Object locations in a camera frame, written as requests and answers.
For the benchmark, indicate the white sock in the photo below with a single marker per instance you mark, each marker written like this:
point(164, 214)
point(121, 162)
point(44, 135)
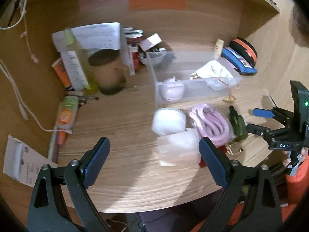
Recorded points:
point(210, 72)

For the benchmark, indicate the brown mug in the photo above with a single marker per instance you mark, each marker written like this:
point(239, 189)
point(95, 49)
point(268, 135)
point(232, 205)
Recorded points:
point(109, 70)

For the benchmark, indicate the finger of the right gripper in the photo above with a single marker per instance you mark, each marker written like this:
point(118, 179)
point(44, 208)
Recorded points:
point(261, 131)
point(265, 113)

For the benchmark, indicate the lilac round case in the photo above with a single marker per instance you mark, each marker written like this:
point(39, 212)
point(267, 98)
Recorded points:
point(172, 89)

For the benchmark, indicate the orange sticky note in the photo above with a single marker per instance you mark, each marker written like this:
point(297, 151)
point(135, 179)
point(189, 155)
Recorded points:
point(157, 4)

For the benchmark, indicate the orange small box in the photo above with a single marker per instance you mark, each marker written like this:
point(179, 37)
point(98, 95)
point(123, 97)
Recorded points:
point(60, 71)

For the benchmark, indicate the cream lotion bottle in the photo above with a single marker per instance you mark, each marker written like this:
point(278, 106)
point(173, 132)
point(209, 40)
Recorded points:
point(219, 47)

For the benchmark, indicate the small white box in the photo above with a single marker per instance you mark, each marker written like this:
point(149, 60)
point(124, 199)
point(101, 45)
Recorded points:
point(150, 42)

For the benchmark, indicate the white round cotton pad jar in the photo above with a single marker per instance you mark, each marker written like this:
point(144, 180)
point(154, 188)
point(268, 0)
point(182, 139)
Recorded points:
point(168, 121)

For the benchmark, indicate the green yellow spray bottle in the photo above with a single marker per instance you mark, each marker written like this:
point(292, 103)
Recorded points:
point(77, 65)

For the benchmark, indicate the orange green tube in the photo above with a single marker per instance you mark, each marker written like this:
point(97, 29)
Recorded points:
point(66, 117)

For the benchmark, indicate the dark green small bottle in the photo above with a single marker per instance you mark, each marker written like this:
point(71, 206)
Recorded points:
point(238, 125)

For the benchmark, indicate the open white paper booklet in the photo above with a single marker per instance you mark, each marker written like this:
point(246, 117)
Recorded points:
point(105, 36)

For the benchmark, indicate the black orange round case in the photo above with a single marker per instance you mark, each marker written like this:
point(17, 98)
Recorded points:
point(245, 49)

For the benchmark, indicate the person's right hand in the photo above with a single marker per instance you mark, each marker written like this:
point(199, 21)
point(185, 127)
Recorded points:
point(293, 159)

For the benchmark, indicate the stack of books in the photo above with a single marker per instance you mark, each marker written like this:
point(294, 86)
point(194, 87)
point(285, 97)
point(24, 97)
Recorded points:
point(133, 38)

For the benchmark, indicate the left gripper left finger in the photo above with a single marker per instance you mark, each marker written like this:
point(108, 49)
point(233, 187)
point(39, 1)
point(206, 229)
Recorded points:
point(47, 208)

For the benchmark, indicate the blue pencil pouch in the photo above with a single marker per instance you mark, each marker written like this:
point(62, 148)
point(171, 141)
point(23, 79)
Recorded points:
point(242, 66)

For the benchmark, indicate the clear plastic storage bin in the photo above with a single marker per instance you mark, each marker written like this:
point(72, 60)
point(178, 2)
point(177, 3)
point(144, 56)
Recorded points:
point(183, 76)

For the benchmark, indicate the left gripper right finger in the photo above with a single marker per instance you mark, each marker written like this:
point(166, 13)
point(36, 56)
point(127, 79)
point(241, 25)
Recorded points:
point(261, 210)

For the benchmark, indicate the white instruction card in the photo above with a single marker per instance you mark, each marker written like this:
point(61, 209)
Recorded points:
point(22, 163)

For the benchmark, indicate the white tissue pack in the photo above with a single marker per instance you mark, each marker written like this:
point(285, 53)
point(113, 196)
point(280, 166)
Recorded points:
point(180, 149)

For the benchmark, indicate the bowl of trinkets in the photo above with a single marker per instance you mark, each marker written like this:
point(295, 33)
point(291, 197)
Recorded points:
point(156, 57)

